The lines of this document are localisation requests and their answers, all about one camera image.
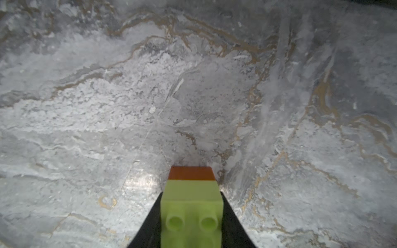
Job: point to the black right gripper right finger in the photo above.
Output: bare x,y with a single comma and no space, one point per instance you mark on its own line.
233,233

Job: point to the lime green lego brick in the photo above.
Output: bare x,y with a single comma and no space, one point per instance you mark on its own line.
191,214

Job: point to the orange lego brick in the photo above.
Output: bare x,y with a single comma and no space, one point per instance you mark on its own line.
191,173

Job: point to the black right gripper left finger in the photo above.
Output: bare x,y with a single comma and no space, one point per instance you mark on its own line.
149,234

